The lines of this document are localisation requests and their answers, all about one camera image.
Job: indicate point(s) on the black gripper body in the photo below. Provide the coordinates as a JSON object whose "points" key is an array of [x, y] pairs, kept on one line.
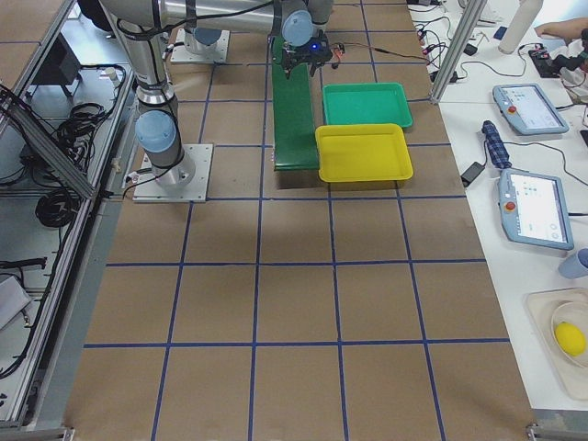
{"points": [[301, 53]]}

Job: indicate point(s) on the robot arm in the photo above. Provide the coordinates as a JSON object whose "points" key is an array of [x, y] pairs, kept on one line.
{"points": [[200, 40], [298, 44]]}

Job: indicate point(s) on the person hand at desk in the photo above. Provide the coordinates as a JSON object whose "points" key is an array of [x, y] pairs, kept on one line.
{"points": [[570, 29]]}

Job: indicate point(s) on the green conveyor belt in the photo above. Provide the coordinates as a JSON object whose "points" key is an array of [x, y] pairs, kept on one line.
{"points": [[294, 129]]}

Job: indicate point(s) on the green plastic tray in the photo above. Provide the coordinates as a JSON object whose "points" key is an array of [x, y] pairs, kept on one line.
{"points": [[373, 103]]}

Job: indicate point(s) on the yellow plastic tray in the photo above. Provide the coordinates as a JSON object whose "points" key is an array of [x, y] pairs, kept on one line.
{"points": [[363, 153]]}

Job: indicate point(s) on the black power adapter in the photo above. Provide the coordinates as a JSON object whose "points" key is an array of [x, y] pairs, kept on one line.
{"points": [[471, 173]]}

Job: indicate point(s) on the blue plaid folded umbrella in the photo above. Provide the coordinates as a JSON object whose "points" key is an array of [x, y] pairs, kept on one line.
{"points": [[495, 146]]}

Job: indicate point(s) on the upper teach pendant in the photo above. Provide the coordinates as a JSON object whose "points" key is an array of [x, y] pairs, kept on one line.
{"points": [[528, 110]]}

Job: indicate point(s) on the teach pendant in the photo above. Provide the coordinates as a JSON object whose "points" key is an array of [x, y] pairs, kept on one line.
{"points": [[533, 209], [528, 110]]}

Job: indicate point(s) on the lower teach pendant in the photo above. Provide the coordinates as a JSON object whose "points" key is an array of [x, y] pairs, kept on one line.
{"points": [[533, 209]]}

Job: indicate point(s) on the blue cup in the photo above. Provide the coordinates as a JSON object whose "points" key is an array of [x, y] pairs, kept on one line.
{"points": [[575, 265]]}

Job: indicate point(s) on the white bowl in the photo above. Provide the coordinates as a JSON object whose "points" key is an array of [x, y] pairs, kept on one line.
{"points": [[574, 312]]}

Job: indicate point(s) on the yellow lemon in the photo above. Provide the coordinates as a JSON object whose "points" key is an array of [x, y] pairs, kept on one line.
{"points": [[570, 339]]}

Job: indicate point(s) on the beige tray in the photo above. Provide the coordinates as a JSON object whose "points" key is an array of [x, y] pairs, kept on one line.
{"points": [[541, 307]]}

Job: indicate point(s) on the aluminium frame post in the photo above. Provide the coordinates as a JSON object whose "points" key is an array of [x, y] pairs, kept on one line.
{"points": [[465, 26]]}

